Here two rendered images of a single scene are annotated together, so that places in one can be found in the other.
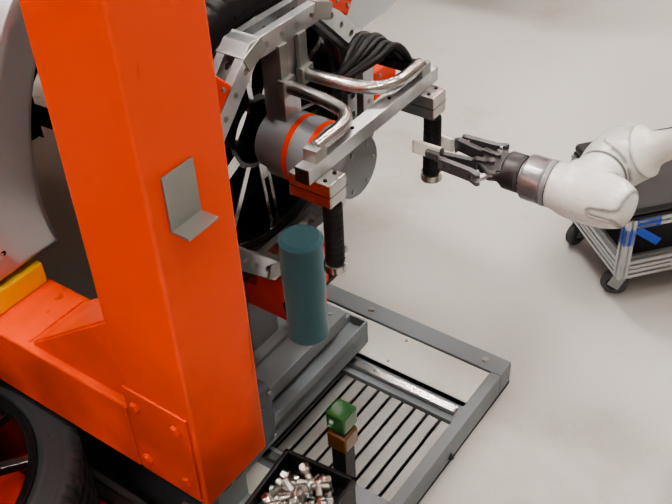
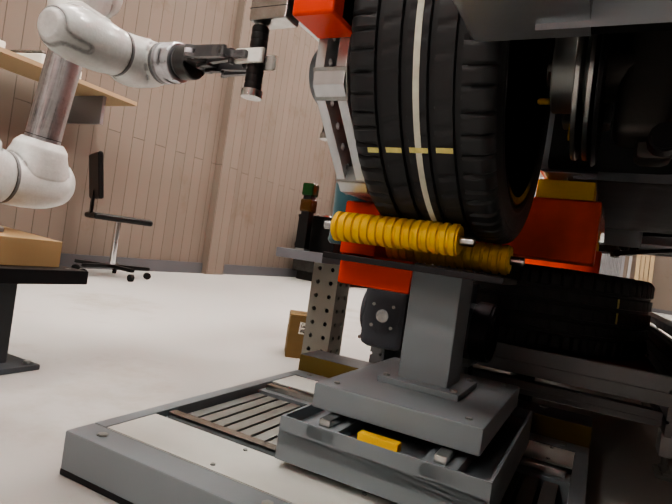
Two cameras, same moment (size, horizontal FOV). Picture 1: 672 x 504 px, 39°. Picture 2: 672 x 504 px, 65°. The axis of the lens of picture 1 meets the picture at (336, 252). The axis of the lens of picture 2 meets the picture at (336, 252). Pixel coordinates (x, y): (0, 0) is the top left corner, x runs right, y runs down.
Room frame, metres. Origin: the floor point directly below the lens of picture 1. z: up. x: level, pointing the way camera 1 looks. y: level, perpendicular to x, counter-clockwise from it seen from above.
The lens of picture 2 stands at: (2.72, -0.18, 0.46)
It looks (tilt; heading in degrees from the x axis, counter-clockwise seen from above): 0 degrees down; 170
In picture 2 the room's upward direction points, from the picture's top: 8 degrees clockwise
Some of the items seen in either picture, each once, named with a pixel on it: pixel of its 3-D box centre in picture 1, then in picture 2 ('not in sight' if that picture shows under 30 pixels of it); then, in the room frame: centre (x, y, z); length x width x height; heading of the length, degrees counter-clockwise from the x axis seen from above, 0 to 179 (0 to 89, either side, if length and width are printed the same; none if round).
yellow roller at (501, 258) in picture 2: not in sight; (447, 252); (1.72, 0.22, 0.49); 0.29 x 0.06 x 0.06; 53
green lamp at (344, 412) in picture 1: (341, 416); (310, 190); (1.08, 0.01, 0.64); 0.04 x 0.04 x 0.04; 53
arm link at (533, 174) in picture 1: (538, 179); (173, 63); (1.47, -0.39, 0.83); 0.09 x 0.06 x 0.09; 143
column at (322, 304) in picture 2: not in sight; (325, 322); (0.90, 0.14, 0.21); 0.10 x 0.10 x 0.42; 53
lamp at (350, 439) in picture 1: (342, 435); (308, 205); (1.08, 0.01, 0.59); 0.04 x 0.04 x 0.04; 53
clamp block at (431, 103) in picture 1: (419, 98); (275, 11); (1.63, -0.18, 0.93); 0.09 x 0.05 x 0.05; 53
